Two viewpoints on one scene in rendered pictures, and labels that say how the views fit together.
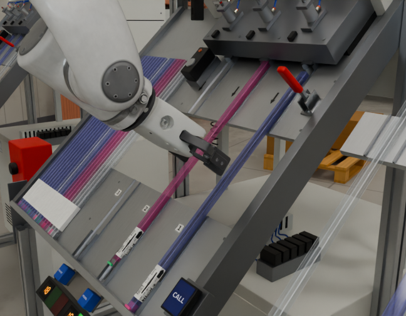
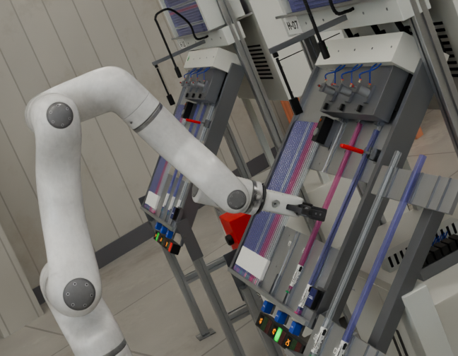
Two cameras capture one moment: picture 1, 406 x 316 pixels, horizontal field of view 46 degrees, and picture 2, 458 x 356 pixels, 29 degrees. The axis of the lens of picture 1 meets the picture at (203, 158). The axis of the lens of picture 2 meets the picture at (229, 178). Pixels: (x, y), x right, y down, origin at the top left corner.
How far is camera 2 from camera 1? 153 cm
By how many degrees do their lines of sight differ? 24
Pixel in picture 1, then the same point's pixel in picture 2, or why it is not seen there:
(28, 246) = (253, 301)
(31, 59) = (197, 198)
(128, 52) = (235, 186)
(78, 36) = (210, 188)
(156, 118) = (268, 203)
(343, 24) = (382, 96)
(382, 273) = not seen: outside the picture
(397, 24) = (424, 80)
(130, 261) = (297, 287)
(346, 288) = not seen: outside the picture
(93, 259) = (280, 292)
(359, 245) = not seen: outside the picture
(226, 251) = (336, 265)
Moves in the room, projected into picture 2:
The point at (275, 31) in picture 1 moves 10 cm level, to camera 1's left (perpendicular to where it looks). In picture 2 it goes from (353, 102) to (319, 114)
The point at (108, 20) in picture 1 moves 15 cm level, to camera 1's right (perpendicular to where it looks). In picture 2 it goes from (221, 176) to (280, 158)
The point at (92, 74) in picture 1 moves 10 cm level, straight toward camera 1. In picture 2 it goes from (222, 201) to (217, 215)
